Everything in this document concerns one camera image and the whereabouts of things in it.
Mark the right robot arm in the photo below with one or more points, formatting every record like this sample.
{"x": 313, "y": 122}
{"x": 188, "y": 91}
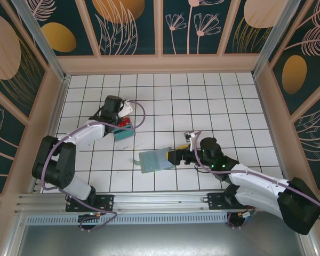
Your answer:
{"x": 256, "y": 186}

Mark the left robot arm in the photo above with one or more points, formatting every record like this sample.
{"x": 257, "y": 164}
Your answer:
{"x": 56, "y": 160}

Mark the red VIP card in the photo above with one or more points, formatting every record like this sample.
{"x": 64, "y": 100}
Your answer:
{"x": 124, "y": 123}

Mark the teal card with magnetic stripe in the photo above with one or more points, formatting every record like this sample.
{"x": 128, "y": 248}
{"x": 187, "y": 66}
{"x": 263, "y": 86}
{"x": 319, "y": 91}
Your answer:
{"x": 124, "y": 136}

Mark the grey metal sheet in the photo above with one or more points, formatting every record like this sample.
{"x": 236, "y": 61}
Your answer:
{"x": 162, "y": 241}

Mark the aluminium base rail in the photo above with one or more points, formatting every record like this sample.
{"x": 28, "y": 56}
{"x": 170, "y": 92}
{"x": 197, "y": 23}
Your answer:
{"x": 162, "y": 201}

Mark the aluminium corner post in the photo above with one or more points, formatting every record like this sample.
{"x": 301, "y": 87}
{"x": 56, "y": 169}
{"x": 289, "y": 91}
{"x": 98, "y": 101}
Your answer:
{"x": 274, "y": 32}
{"x": 40, "y": 40}

